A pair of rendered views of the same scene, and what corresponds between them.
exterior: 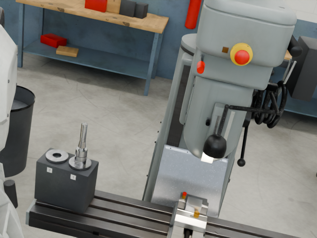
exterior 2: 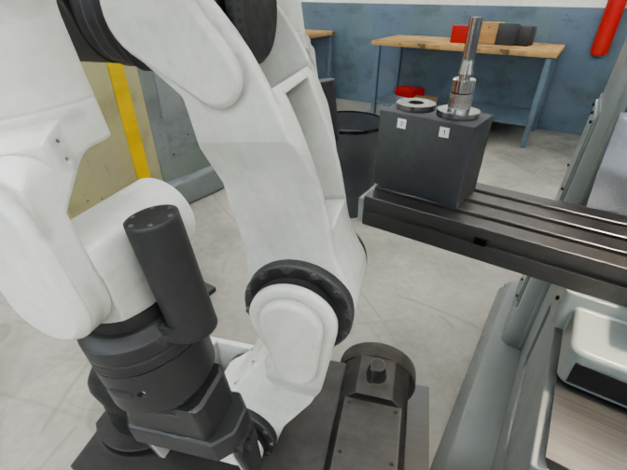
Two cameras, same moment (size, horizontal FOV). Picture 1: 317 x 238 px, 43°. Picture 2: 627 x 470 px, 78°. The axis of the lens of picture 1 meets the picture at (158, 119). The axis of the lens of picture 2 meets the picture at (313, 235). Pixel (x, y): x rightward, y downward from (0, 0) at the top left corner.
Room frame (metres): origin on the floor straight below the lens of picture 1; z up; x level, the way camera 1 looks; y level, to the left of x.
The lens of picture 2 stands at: (0.45, 0.10, 1.35)
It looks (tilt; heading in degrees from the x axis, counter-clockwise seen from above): 33 degrees down; 31
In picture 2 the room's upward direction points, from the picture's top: straight up
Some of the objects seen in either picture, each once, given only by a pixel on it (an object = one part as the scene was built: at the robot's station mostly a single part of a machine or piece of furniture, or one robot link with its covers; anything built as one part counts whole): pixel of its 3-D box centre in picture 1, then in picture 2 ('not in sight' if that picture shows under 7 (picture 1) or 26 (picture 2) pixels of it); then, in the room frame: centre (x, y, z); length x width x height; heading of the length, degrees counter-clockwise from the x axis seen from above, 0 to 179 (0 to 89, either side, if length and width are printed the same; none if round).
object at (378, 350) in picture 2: not in sight; (376, 375); (1.09, 0.30, 0.50); 0.20 x 0.05 x 0.20; 107
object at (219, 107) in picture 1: (213, 133); not in sight; (1.21, -0.19, 1.45); 0.04 x 0.04 x 0.21; 88
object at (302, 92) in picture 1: (305, 68); not in sight; (1.61, -0.54, 1.62); 0.20 x 0.09 x 0.21; 178
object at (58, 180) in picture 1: (66, 178); (429, 148); (1.35, 0.32, 1.03); 0.22 x 0.12 x 0.20; 82
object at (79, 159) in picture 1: (80, 156); (461, 97); (1.34, 0.27, 1.16); 0.05 x 0.05 x 0.06
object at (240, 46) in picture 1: (241, 54); not in sight; (1.09, -0.19, 1.76); 0.06 x 0.02 x 0.06; 88
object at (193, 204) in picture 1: (193, 207); not in sight; (1.32, -0.21, 1.04); 0.06 x 0.05 x 0.06; 85
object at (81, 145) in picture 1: (83, 136); (470, 48); (1.34, 0.27, 1.25); 0.03 x 0.03 x 0.11
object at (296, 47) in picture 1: (283, 32); not in sight; (1.35, -0.34, 1.79); 0.45 x 0.04 x 0.04; 178
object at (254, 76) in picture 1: (230, 54); not in sight; (1.36, -0.20, 1.68); 0.34 x 0.24 x 0.10; 178
